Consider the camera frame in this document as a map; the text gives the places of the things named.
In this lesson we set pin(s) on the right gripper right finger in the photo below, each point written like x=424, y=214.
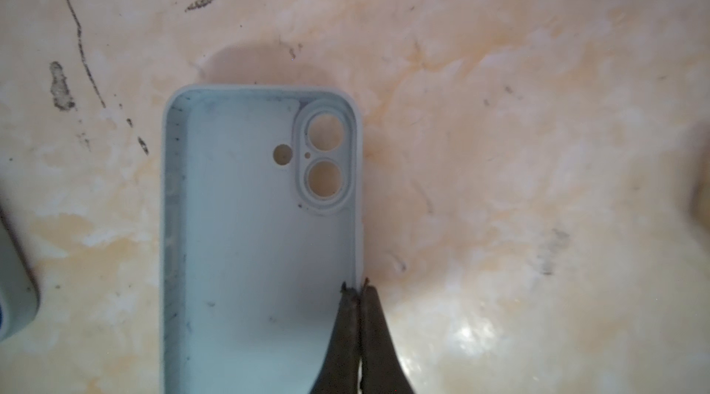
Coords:
x=381, y=369

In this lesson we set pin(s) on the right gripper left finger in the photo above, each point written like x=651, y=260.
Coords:
x=339, y=372

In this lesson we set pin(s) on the light blue case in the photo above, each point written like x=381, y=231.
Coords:
x=261, y=227

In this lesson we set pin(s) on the light blue case mid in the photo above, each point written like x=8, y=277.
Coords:
x=20, y=300

